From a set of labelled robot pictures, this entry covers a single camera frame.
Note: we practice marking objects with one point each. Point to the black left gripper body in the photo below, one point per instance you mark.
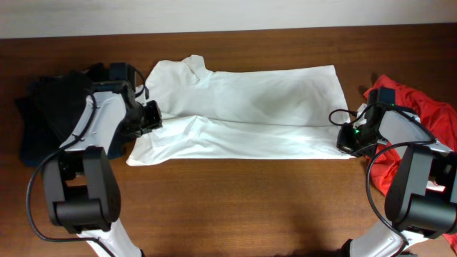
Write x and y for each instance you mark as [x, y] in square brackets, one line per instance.
[144, 118]

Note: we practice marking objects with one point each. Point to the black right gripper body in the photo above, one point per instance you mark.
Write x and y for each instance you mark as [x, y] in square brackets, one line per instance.
[357, 141]

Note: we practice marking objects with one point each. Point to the white t-shirt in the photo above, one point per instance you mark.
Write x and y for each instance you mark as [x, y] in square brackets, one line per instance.
[281, 114]

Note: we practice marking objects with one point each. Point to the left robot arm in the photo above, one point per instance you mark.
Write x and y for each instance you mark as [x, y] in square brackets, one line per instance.
[82, 194]

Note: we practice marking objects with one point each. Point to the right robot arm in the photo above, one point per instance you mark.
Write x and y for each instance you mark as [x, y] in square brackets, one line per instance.
[421, 201]

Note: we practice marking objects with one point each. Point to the red t-shirt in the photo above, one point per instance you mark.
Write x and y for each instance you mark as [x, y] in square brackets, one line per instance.
[437, 116]

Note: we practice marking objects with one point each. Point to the black folded garment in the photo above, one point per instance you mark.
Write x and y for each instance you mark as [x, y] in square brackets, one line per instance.
[61, 99]

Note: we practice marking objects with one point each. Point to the dark navy folded garment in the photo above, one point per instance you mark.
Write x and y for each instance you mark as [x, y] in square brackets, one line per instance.
[37, 139]

